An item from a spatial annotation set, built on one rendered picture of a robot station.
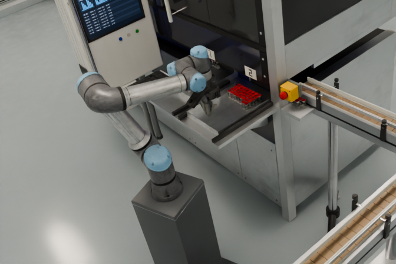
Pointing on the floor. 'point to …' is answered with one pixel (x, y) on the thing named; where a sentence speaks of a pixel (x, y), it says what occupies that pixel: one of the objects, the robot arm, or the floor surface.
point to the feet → (332, 215)
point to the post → (281, 120)
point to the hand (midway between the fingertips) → (207, 115)
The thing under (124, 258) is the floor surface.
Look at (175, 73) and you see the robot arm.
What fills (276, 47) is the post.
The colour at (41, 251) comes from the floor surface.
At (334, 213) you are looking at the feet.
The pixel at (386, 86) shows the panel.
